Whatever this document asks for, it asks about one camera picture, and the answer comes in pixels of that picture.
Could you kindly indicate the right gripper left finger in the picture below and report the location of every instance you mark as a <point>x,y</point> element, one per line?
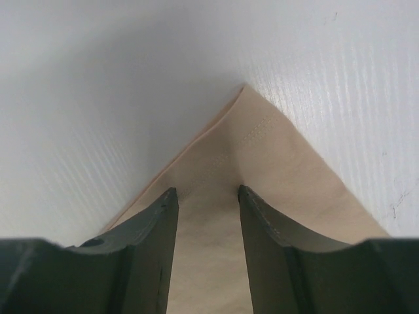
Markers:
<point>124,270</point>

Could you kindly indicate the beige t shirt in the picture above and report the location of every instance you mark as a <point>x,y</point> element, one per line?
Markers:
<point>250,142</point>

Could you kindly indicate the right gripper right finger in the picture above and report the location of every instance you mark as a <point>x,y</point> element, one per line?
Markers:
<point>293,269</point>

